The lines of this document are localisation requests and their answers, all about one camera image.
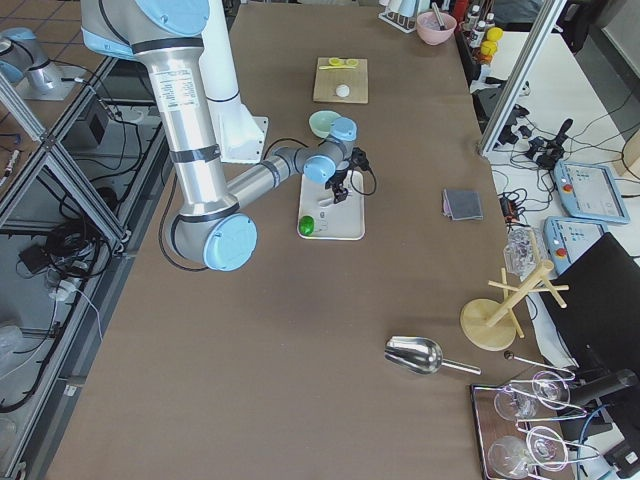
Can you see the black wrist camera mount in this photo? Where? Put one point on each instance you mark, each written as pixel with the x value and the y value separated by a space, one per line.
pixel 359 160

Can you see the wooden mug tree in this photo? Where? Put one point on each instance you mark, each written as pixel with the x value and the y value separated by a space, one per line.
pixel 493 326

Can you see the wooden cutting board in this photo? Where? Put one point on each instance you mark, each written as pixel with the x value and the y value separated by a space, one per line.
pixel 354 74

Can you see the green lime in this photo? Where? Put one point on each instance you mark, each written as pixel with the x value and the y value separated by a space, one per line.
pixel 306 225

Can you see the pink bowl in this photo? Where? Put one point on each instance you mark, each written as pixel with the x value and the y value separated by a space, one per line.
pixel 429 31

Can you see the metal scoop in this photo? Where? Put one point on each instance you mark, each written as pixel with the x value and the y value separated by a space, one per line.
pixel 422 356

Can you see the light green bowl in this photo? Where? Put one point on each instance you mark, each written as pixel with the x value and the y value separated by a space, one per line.
pixel 320 122

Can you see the clear glass jar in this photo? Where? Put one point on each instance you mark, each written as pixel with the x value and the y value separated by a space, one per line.
pixel 524 250

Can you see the aluminium frame post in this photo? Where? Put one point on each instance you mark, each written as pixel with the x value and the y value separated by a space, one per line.
pixel 541 29

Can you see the white rectangular tray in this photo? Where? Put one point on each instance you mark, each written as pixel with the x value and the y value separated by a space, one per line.
pixel 344 221

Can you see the lower right wine glass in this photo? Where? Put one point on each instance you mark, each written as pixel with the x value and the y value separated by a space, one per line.
pixel 546 448

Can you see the teach pendant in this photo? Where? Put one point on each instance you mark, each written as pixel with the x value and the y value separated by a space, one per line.
pixel 589 192
pixel 568 238

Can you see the upper teach pendant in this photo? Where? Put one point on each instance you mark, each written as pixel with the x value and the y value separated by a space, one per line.
pixel 589 192

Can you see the small black-tipped stick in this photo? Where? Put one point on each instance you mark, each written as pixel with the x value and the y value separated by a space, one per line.
pixel 511 356

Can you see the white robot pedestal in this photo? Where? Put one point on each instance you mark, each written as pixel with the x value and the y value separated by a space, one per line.
pixel 239 134

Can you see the grey folded cloth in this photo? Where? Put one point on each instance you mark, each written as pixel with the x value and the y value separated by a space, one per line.
pixel 462 205

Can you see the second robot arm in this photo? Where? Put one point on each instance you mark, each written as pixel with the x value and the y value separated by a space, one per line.
pixel 25 64

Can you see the black power adapters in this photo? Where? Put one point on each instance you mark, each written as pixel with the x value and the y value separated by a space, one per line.
pixel 544 152

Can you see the white dish rack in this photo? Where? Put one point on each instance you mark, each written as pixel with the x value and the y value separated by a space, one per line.
pixel 401 14

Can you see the black monitor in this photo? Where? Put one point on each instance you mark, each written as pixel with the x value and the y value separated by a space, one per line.
pixel 600 324

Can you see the lower left wine glass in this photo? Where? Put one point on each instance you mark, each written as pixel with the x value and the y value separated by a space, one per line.
pixel 509 458

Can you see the upper left wine glass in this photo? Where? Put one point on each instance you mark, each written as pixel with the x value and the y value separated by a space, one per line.
pixel 515 402

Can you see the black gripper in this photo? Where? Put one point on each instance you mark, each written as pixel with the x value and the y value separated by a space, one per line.
pixel 336 185

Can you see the yellow lemon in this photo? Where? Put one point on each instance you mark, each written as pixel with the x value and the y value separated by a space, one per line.
pixel 489 45

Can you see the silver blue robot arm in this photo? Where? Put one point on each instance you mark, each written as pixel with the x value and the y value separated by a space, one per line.
pixel 185 48

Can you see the upper right wine glass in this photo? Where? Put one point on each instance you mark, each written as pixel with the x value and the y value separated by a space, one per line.
pixel 551 390

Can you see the lower teach pendant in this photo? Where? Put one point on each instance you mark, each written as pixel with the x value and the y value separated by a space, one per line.
pixel 568 238

